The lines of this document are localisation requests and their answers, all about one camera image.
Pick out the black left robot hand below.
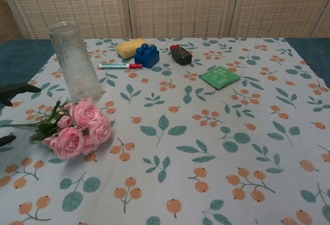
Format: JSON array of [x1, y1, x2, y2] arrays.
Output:
[[0, 82, 42, 147]]

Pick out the woven bamboo folding screen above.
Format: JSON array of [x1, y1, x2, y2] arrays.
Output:
[[0, 0, 330, 41]]

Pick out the fruit and leaf print tablecloth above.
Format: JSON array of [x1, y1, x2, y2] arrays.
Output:
[[0, 37, 330, 225]]

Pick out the transparent textured glass vase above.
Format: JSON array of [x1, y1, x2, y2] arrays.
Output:
[[47, 21, 104, 104]]

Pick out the blue toy building brick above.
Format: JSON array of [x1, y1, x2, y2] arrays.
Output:
[[134, 43, 160, 69]]

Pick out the pink rose bouquet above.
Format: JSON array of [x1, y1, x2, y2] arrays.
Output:
[[0, 96, 112, 161]]

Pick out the dark bottle with red cap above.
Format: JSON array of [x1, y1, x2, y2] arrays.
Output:
[[170, 44, 194, 66]]

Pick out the green square packet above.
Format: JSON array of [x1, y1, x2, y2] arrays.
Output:
[[198, 65, 242, 91]]

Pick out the yellow sponge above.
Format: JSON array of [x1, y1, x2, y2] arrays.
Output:
[[115, 38, 150, 60]]

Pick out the white marker with red cap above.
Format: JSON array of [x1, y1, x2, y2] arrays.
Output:
[[98, 63, 143, 70]]

